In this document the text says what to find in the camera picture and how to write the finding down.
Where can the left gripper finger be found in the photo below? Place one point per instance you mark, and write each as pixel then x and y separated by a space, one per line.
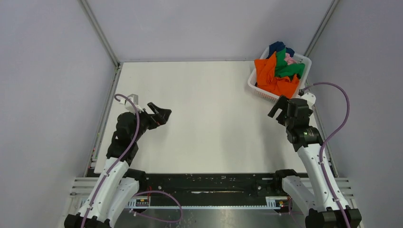
pixel 155 109
pixel 163 115

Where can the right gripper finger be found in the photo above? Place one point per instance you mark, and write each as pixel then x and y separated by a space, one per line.
pixel 282 116
pixel 281 104

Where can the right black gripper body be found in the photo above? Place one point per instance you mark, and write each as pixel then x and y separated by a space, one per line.
pixel 288 122

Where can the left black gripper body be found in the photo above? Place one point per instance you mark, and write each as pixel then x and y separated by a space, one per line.
pixel 146 121

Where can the orange t shirt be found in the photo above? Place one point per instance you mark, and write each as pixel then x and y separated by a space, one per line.
pixel 266 80

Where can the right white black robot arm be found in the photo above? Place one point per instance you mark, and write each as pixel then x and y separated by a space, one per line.
pixel 324 206

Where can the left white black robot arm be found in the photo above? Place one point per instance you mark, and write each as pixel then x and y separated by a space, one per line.
pixel 117 182

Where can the green t shirt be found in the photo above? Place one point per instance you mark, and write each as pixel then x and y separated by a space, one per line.
pixel 283 69

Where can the white plastic laundry basket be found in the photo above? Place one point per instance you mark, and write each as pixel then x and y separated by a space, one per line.
pixel 251 82

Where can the pink t shirt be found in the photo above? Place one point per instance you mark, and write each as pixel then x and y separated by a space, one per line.
pixel 289 60

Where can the navy blue t shirt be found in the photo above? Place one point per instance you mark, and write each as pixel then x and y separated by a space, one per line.
pixel 279 46

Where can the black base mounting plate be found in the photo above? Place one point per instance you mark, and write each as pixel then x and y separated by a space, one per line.
pixel 233 189

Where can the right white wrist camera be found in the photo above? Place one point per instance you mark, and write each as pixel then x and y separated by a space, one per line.
pixel 310 98

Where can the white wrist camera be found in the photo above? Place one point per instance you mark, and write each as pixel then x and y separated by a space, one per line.
pixel 310 98
pixel 131 104

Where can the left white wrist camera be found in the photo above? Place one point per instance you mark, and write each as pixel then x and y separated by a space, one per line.
pixel 131 104

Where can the white slotted cable duct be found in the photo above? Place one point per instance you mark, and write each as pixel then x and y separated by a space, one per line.
pixel 268 204

